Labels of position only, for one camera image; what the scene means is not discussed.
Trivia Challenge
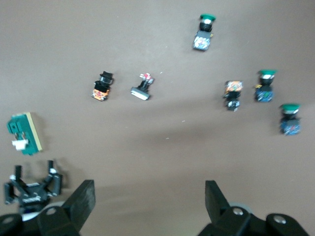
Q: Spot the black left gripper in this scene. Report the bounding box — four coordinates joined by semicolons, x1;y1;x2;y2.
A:
3;160;63;206

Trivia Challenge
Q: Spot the black knob selector orange block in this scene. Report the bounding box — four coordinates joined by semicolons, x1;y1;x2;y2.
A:
91;71;116;102

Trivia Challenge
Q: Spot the green load switch white handle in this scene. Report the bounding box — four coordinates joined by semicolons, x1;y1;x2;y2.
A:
6;112;43;156

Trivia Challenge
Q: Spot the green push button blue block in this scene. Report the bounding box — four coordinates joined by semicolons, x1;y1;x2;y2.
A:
192;13;217;52
279;103;302;136
254;69;279;103

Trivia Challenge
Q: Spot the black switch orange block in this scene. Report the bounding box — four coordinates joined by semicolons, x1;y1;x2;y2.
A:
222;80;244;111

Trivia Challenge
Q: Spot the black flat square button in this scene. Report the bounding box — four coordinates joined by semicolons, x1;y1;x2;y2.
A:
130;72;155;101

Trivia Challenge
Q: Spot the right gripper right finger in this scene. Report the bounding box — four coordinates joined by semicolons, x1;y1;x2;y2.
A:
198;180;311;236

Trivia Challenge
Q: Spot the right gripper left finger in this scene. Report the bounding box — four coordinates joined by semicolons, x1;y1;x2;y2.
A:
0;179;96;236

